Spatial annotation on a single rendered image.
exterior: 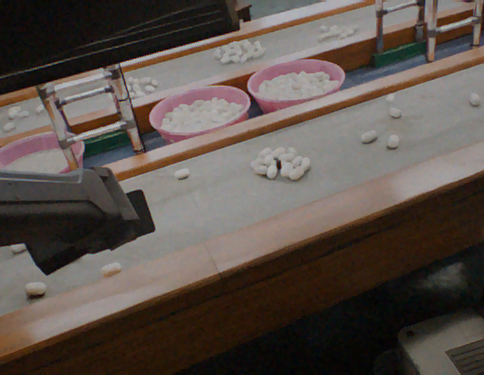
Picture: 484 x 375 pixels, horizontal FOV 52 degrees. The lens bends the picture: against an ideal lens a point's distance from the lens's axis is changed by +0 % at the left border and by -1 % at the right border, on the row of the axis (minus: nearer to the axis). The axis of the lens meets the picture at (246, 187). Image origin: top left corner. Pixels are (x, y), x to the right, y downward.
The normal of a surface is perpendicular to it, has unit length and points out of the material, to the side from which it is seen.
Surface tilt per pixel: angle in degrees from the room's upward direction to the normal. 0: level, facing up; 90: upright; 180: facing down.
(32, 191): 68
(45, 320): 0
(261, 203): 0
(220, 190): 0
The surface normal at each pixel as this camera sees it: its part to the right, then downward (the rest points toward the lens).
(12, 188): 0.85, -0.52
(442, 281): -0.14, -0.81
